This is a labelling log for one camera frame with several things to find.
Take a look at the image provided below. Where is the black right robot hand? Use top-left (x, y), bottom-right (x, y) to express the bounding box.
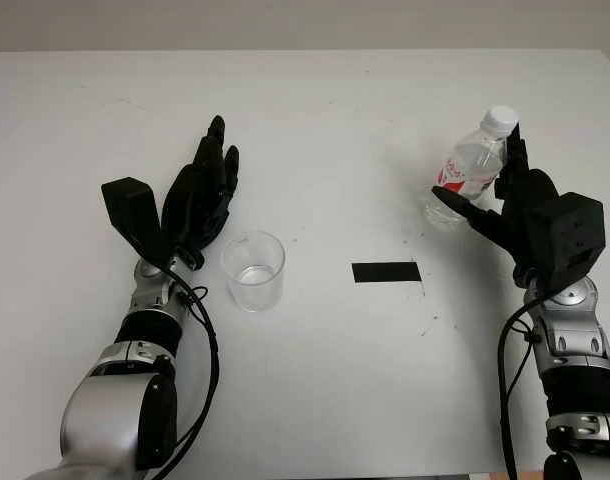
top-left (430, 122), bottom-right (562, 289)

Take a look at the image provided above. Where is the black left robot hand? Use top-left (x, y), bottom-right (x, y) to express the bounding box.
top-left (160, 115), bottom-right (242, 271)

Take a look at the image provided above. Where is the clear plastic water bottle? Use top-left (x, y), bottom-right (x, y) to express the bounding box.
top-left (423, 105), bottom-right (520, 231)

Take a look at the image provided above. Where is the clear plastic cup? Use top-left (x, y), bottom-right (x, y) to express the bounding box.
top-left (220, 229), bottom-right (287, 314)

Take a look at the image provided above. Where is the black tape rectangle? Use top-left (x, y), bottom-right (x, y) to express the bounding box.
top-left (350, 260), bottom-right (422, 286)

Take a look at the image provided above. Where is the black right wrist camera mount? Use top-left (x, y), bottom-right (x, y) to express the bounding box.
top-left (533, 191), bottom-right (607, 292)

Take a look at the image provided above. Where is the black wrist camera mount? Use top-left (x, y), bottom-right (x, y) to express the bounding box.
top-left (100, 175), bottom-right (175, 267)
top-left (533, 191), bottom-right (607, 292)

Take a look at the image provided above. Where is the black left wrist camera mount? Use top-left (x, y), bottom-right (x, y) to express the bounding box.
top-left (100, 175), bottom-right (175, 267)

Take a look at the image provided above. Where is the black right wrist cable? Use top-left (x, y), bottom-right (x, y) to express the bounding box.
top-left (496, 282), bottom-right (554, 480)

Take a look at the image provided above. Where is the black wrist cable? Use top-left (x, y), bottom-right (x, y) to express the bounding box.
top-left (496, 282), bottom-right (554, 480)
top-left (154, 263), bottom-right (222, 470)

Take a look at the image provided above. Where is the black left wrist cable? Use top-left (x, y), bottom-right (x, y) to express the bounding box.
top-left (154, 263), bottom-right (222, 470)

